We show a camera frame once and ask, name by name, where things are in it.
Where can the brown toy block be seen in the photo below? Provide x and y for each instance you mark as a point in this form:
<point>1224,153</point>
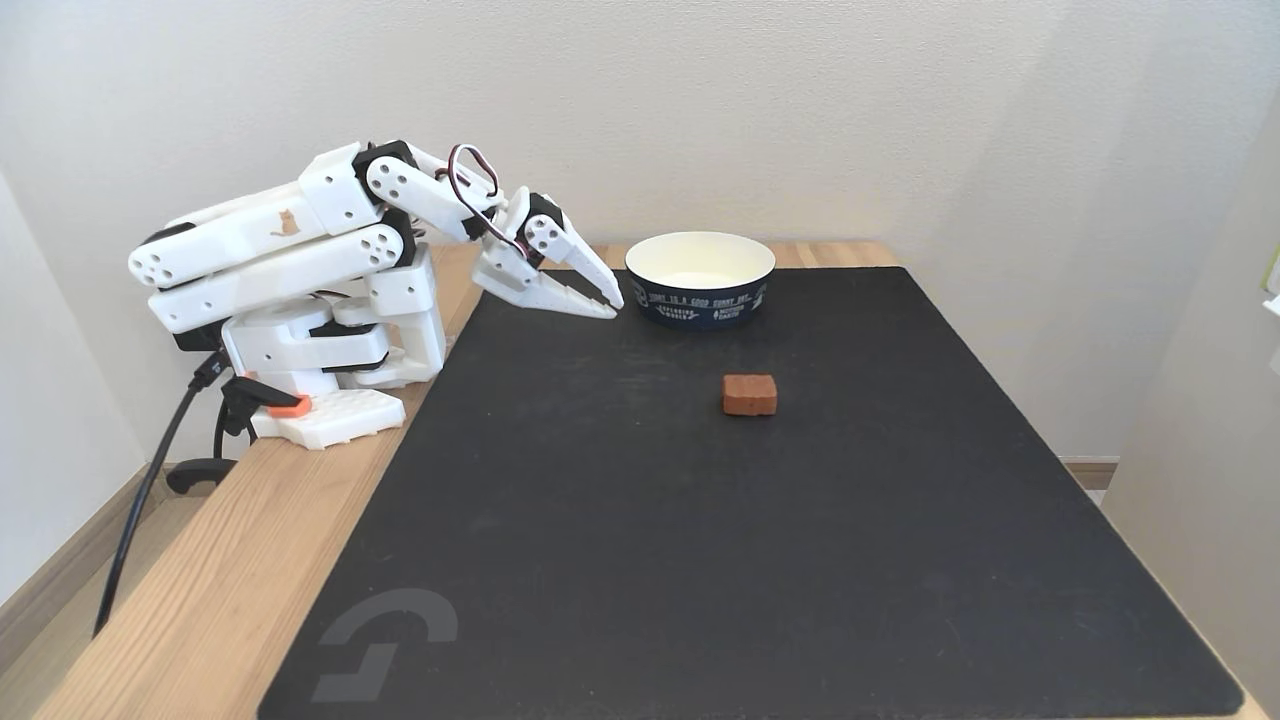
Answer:
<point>750,396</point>

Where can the navy paper bowl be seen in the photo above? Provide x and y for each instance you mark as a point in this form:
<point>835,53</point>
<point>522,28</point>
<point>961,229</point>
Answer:
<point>700,305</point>

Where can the black desk mat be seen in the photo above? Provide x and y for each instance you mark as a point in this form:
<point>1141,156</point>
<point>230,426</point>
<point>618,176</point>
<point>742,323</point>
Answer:
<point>700,550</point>

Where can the white wall fixture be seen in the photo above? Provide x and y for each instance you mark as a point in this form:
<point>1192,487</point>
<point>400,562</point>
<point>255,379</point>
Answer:
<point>1274,300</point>

